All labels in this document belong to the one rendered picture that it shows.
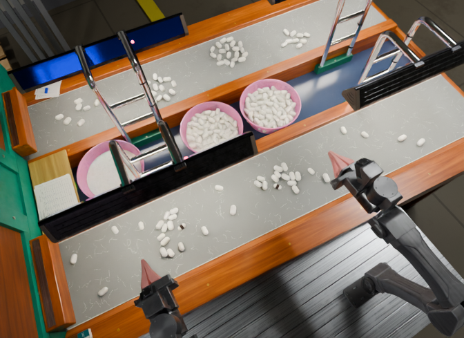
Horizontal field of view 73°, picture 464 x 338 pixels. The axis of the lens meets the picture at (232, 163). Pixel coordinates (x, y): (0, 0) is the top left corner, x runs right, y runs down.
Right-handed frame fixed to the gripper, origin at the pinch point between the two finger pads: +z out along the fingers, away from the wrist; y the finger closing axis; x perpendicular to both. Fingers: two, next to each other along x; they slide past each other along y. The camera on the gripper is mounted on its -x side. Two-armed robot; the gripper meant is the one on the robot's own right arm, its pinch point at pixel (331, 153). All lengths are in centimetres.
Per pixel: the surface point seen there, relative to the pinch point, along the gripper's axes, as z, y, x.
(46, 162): 64, 84, 26
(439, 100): 7, -75, 31
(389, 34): 23.7, -41.4, -7.1
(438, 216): -32, -88, 107
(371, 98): 8.8, -22.9, -1.5
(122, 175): 21, 55, -7
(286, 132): 27.1, -7.0, 28.2
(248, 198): 11.3, 21.2, 31.8
